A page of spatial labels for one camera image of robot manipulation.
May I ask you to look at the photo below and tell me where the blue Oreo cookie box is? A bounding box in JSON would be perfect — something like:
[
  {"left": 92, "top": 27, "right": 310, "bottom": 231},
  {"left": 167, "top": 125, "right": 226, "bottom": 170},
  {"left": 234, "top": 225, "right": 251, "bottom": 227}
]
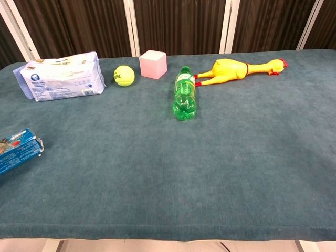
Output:
[{"left": 0, "top": 128, "right": 45, "bottom": 176}]

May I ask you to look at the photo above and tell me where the green plastic bottle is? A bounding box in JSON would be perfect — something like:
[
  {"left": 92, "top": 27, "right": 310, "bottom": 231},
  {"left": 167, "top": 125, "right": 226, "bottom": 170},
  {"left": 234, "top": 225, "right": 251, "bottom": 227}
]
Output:
[{"left": 172, "top": 66, "right": 197, "bottom": 121}]

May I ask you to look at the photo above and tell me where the teal table cloth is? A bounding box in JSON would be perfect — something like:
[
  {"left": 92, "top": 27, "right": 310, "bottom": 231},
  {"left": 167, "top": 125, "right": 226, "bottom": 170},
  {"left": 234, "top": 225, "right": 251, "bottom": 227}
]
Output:
[{"left": 0, "top": 48, "right": 336, "bottom": 242}]

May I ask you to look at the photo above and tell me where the pink cube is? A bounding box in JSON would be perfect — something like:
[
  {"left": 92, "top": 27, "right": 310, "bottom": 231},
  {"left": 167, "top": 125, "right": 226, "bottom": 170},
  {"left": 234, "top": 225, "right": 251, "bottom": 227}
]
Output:
[{"left": 139, "top": 49, "right": 168, "bottom": 79}]

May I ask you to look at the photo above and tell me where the yellow tennis ball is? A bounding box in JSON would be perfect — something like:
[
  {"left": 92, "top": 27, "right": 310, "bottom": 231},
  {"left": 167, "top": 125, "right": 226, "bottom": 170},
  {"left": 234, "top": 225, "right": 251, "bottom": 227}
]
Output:
[{"left": 113, "top": 65, "right": 135, "bottom": 87}]

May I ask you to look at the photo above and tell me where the yellow rubber chicken toy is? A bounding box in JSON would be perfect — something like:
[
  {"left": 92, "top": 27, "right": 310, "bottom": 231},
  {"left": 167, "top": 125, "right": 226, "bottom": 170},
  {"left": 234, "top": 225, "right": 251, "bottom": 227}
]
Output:
[{"left": 194, "top": 58, "right": 289, "bottom": 87}]

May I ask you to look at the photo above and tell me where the white tissue pack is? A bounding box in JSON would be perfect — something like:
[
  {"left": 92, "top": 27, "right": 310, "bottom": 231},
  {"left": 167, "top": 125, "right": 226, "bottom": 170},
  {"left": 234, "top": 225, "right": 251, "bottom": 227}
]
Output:
[{"left": 12, "top": 51, "right": 107, "bottom": 103}]

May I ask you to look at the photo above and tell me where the dark folding screen white frame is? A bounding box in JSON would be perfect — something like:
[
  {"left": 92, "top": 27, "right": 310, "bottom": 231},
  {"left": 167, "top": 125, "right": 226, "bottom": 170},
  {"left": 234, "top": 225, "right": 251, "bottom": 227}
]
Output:
[{"left": 0, "top": 0, "right": 336, "bottom": 70}]

